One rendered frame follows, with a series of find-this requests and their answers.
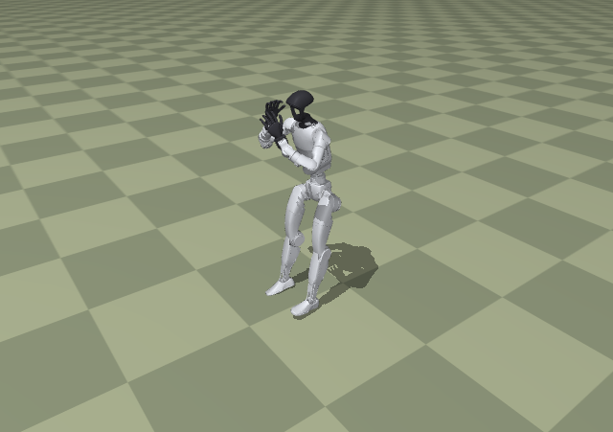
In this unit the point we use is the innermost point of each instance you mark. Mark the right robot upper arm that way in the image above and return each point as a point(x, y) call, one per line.
point(287, 129)

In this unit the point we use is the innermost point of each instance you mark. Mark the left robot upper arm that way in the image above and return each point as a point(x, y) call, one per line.
point(321, 142)

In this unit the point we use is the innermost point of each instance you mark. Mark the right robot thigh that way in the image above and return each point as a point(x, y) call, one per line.
point(294, 214)

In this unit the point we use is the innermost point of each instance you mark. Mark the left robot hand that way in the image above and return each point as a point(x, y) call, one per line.
point(276, 128)

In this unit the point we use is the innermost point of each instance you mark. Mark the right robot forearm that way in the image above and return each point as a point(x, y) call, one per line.
point(264, 135)

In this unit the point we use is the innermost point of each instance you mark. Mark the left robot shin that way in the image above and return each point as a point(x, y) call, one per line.
point(316, 273)

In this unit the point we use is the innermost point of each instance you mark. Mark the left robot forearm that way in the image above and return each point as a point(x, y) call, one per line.
point(295, 157)

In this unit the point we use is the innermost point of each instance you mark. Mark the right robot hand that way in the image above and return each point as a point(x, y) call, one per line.
point(273, 108)

